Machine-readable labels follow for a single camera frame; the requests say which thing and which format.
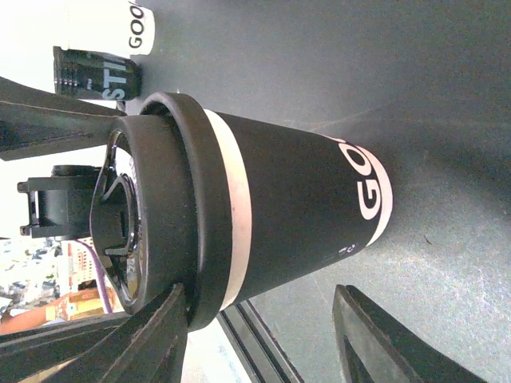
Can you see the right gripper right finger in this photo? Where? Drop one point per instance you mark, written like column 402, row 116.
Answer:
column 375, row 347

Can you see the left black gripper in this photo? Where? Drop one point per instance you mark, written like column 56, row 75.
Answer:
column 38, row 123

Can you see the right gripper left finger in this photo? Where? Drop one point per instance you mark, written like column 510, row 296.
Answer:
column 147, row 346

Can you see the black paper coffee cup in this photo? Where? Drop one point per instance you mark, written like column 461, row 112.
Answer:
column 300, row 201

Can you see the black plastic cup lid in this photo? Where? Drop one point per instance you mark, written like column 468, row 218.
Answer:
column 161, row 211

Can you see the black cup near left arm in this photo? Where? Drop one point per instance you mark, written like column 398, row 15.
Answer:
column 89, row 75

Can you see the near white paper cup stack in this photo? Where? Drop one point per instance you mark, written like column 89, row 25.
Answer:
column 123, row 28

